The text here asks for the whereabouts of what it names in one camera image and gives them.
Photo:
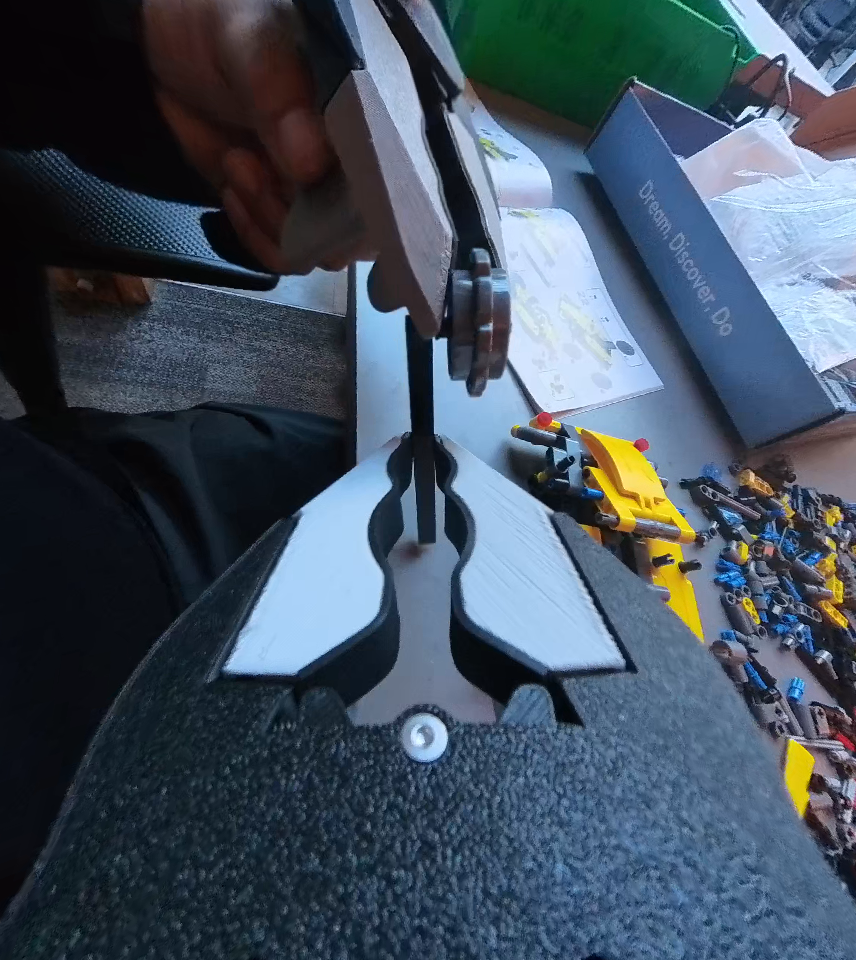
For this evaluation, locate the dark blue cardboard kit box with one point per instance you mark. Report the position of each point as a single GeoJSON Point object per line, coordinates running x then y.
{"type": "Point", "coordinates": [698, 300]}

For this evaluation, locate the clear plastic bags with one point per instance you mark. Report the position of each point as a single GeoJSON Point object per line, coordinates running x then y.
{"type": "Point", "coordinates": [810, 225]}

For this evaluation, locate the pile of small brick parts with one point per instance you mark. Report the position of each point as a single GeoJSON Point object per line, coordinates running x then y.
{"type": "Point", "coordinates": [810, 600]}

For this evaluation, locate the long black holed beam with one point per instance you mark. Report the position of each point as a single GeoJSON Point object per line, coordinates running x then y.
{"type": "Point", "coordinates": [422, 420]}

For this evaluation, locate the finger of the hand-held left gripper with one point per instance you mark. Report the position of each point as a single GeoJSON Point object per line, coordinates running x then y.
{"type": "Point", "coordinates": [477, 187]}
{"type": "Point", "coordinates": [390, 187]}

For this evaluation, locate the black gear wheel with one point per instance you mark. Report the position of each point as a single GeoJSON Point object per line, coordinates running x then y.
{"type": "Point", "coordinates": [484, 330]}

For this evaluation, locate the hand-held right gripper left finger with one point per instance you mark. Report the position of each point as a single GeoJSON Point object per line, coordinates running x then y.
{"type": "Point", "coordinates": [308, 592]}

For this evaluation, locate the black office chair armrest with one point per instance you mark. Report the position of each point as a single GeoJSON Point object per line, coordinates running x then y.
{"type": "Point", "coordinates": [98, 217]}

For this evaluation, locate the yellow toy brick vehicle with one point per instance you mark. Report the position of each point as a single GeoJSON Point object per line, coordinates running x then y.
{"type": "Point", "coordinates": [623, 472]}

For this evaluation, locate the yellow curved panel piece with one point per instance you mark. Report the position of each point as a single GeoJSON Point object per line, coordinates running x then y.
{"type": "Point", "coordinates": [799, 776]}

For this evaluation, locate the green plastic bin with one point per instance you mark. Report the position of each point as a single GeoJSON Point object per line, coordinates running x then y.
{"type": "Point", "coordinates": [585, 52]}

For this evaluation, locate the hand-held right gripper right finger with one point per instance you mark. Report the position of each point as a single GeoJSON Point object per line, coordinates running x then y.
{"type": "Point", "coordinates": [540, 592]}

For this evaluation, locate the white instruction booklet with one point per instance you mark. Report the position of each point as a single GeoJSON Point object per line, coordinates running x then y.
{"type": "Point", "coordinates": [570, 315]}

